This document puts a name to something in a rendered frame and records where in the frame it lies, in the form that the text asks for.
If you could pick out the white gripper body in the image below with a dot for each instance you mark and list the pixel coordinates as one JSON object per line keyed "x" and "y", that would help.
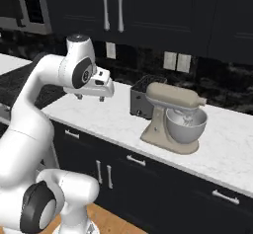
{"x": 99, "y": 91}

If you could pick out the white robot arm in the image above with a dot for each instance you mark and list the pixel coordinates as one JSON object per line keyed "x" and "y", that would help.
{"x": 26, "y": 139}

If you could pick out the dark grey toaster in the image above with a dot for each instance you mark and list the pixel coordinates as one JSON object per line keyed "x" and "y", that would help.
{"x": 140, "y": 101}

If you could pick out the dark drawer front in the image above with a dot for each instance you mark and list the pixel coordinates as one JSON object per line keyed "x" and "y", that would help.
{"x": 161, "y": 170}
{"x": 89, "y": 140}
{"x": 204, "y": 205}

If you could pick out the beige stand mixer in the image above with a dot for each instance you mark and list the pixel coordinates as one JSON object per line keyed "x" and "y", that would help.
{"x": 161, "y": 113}

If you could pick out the black hob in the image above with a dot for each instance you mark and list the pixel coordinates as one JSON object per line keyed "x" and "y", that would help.
{"x": 13, "y": 83}

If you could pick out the dark base cupboard door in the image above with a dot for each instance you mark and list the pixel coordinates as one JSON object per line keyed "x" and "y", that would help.
{"x": 131, "y": 198}
{"x": 82, "y": 169}

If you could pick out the silver mixing bowl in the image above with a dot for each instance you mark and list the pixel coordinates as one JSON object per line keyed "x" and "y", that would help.
{"x": 187, "y": 131}

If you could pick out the silver microwave oven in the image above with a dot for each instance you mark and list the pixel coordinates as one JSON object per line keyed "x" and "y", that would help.
{"x": 31, "y": 4}

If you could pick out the white wall socket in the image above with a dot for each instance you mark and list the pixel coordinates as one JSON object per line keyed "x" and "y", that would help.
{"x": 184, "y": 63}
{"x": 110, "y": 50}
{"x": 170, "y": 61}

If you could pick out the dark wall cupboard door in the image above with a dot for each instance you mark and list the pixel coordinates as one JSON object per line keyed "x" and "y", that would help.
{"x": 79, "y": 7}
{"x": 164, "y": 14}
{"x": 234, "y": 20}

